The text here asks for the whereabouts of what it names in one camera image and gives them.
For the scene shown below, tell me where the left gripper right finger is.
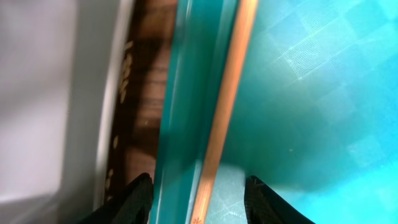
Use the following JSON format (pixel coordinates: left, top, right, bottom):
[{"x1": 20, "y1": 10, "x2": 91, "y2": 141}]
[{"x1": 244, "y1": 175, "x2": 314, "y2": 224}]

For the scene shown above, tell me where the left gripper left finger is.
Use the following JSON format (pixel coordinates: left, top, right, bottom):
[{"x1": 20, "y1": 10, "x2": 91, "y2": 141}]
[{"x1": 79, "y1": 173, "x2": 154, "y2": 224}]

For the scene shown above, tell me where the wooden chopstick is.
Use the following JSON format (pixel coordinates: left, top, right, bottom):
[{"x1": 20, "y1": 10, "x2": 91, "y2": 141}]
[{"x1": 190, "y1": 0, "x2": 258, "y2": 224}]

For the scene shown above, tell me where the grey dishwasher rack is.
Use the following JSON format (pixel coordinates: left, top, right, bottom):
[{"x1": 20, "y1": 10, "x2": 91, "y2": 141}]
[{"x1": 1, "y1": 0, "x2": 134, "y2": 223}]

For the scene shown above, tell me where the teal serving tray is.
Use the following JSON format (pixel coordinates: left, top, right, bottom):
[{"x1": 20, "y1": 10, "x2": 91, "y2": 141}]
[{"x1": 150, "y1": 0, "x2": 397, "y2": 223}]

